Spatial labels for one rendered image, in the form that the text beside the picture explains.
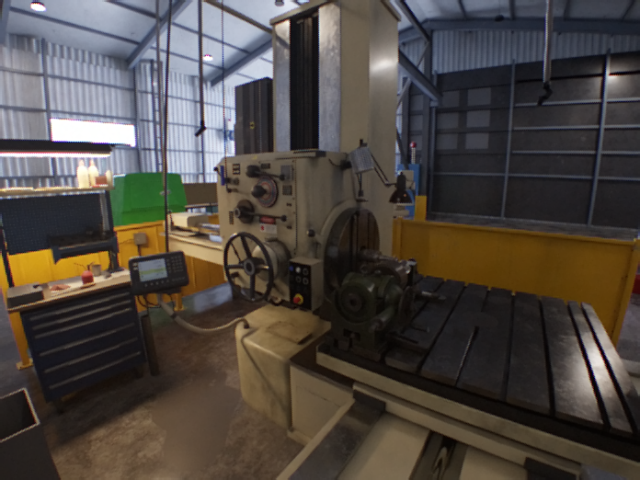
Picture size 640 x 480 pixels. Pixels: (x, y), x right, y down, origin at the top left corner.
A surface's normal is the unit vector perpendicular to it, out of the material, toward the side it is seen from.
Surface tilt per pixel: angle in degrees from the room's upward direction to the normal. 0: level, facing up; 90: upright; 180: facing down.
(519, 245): 90
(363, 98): 90
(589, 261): 90
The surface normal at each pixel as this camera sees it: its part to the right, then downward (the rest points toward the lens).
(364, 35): -0.58, 0.17
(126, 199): 0.81, 0.02
